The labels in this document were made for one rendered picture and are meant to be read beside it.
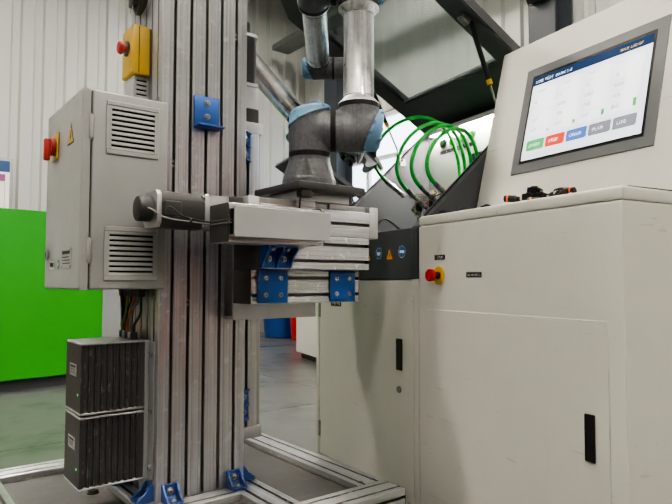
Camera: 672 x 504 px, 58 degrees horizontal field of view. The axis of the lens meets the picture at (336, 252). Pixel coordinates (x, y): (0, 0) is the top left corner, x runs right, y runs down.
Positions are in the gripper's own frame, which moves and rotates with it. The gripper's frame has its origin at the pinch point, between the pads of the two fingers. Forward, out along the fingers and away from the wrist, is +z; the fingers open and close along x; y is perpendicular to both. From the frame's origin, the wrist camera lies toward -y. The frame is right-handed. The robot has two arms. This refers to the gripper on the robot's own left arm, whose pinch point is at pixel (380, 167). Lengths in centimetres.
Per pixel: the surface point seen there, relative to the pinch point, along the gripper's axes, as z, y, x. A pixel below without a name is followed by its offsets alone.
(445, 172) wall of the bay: 17.4, -33.1, -26.6
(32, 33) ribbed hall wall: -478, -49, -498
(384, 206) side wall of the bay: 9.2, -4.9, -33.8
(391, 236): 21.4, 24.9, 19.3
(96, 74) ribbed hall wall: -412, -80, -540
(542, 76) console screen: 20, -34, 52
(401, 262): 29.6, 30.3, 22.7
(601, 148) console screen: 45, -12, 72
